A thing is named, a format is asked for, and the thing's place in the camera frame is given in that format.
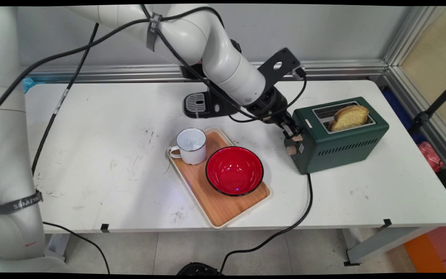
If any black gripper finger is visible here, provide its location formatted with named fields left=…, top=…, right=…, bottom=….
left=284, top=112, right=302, bottom=133
left=279, top=121, right=296, bottom=140

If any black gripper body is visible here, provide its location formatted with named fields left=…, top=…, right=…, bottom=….
left=245, top=87, right=289, bottom=125

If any toasted bread slice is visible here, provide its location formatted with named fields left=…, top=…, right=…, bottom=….
left=328, top=105, right=370, bottom=133

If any dark green toaster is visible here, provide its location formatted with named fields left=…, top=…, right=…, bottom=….
left=284, top=97, right=390, bottom=175

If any red bowl with black rim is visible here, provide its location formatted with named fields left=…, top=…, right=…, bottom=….
left=205, top=146, right=264, bottom=197

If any black coffee machine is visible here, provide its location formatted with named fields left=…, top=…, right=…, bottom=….
left=179, top=39, right=243, bottom=119

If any white enamel mug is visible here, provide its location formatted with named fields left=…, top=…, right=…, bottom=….
left=168, top=128, right=207, bottom=165

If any wooden tray with cream rim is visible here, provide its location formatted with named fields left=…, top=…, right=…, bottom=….
left=168, top=127, right=272, bottom=229

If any blue floor object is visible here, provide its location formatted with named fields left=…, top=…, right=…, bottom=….
left=381, top=87, right=418, bottom=133

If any red plastic bag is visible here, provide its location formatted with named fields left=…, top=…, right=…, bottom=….
left=418, top=141, right=444, bottom=173

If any black tripod stand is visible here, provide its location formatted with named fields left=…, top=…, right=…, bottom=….
left=408, top=76, right=446, bottom=134

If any grey table leg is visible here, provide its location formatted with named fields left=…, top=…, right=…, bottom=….
left=341, top=226, right=437, bottom=267

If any black round floor object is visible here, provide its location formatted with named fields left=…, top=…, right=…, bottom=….
left=176, top=262, right=223, bottom=276

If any orange box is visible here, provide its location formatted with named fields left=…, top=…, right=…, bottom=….
left=403, top=223, right=446, bottom=274

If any light blue tape piece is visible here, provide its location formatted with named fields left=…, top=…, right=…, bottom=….
left=22, top=77, right=46, bottom=94

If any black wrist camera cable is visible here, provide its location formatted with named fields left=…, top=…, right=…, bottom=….
left=229, top=68, right=308, bottom=123

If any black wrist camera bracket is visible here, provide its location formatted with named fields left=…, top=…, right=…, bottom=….
left=257, top=47, right=307, bottom=83

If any aluminium back frame rail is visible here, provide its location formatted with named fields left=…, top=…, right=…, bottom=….
left=22, top=58, right=388, bottom=84

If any black toaster power cable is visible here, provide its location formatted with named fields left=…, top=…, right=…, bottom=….
left=219, top=173, right=314, bottom=274

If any aluminium side frame rail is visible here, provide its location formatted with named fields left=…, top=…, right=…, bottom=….
left=383, top=6, right=446, bottom=181

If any dark printed velcro strap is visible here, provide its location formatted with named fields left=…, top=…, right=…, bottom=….
left=146, top=12, right=163, bottom=52

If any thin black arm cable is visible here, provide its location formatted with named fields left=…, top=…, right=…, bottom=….
left=0, top=4, right=264, bottom=121

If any thick black labelled arm cable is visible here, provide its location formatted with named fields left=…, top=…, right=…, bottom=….
left=31, top=22, right=100, bottom=176

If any black floor cable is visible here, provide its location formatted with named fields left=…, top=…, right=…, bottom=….
left=43, top=221, right=111, bottom=274

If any grey printed velcro strap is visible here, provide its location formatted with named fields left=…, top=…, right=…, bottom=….
left=0, top=189, right=44, bottom=215

